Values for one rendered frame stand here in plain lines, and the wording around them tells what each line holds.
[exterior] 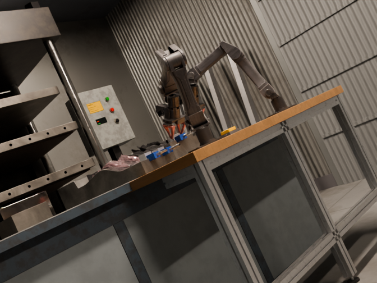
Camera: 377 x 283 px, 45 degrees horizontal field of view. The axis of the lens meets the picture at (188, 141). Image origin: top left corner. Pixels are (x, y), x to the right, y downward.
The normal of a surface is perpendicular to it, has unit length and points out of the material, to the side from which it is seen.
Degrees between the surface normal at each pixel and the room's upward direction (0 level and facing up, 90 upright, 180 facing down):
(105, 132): 90
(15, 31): 90
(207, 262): 90
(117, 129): 90
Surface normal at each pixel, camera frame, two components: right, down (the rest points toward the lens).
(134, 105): 0.63, -0.32
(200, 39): -0.66, 0.28
